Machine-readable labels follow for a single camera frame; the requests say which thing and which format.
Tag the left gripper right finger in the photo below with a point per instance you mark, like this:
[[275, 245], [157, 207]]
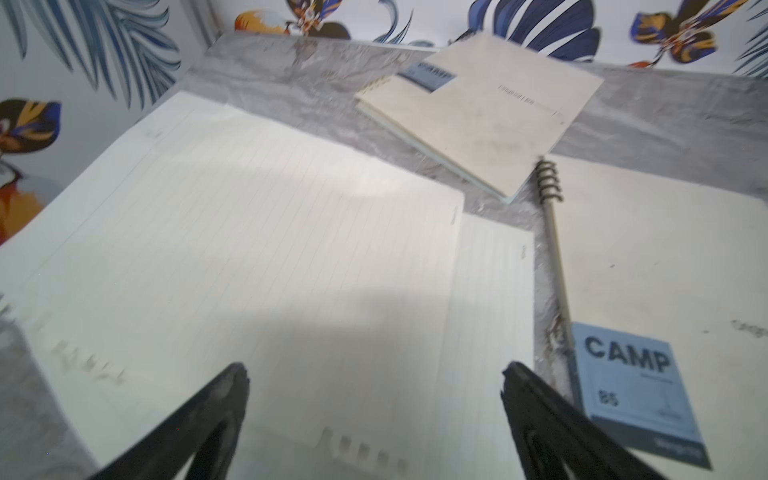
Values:
[[555, 441]]

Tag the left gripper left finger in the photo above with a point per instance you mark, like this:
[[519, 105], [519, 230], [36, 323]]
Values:
[[200, 437]]

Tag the B5 spiral notebook blue label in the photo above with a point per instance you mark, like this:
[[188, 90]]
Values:
[[664, 285]]

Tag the torn cream page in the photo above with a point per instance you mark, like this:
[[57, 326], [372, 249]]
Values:
[[490, 324], [206, 236]]

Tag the large cream spiral notebook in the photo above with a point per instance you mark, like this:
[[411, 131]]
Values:
[[485, 108]]

